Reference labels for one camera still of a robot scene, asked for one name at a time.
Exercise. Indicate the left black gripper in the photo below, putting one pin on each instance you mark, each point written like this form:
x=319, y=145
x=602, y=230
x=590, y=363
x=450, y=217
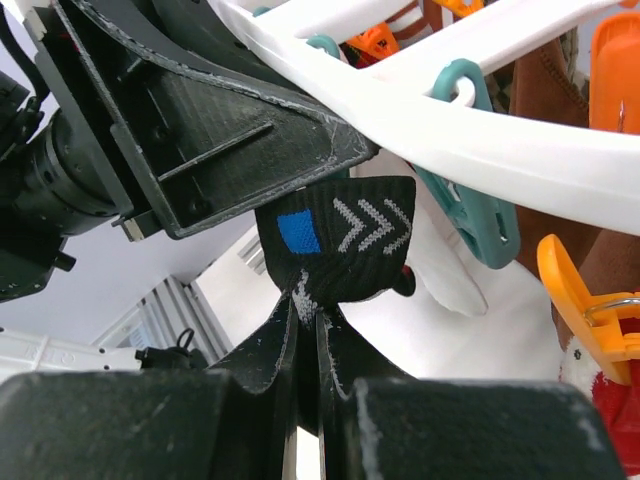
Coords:
x=208, y=130

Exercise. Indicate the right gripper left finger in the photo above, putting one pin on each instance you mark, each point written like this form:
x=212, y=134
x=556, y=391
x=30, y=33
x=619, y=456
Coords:
x=236, y=420

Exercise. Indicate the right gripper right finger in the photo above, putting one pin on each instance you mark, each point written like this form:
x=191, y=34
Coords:
x=377, y=422

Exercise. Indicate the black blue sock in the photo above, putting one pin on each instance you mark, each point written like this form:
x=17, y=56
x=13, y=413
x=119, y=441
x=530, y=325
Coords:
x=340, y=241

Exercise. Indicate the teal clothes peg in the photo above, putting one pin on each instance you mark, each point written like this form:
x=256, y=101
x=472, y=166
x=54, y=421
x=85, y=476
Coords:
x=487, y=225

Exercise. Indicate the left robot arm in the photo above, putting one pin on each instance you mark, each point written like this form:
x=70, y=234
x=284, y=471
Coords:
x=74, y=286

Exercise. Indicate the white round clip hanger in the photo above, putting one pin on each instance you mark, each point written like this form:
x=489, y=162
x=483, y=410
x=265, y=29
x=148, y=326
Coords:
x=580, y=174

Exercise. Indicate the white sock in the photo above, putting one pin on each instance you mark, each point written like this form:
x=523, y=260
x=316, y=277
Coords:
x=464, y=320

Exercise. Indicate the red santa sock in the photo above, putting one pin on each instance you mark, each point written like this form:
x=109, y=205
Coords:
x=618, y=405

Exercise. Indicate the yellow clothes peg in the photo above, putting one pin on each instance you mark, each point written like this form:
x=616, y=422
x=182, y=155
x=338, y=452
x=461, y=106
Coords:
x=607, y=325

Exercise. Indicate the brown sock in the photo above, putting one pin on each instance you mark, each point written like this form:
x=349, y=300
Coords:
x=608, y=261

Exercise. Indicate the orange clothes peg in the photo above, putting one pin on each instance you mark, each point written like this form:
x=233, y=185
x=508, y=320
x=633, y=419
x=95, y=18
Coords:
x=614, y=75

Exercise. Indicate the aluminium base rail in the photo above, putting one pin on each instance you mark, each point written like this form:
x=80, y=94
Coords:
x=214, y=313

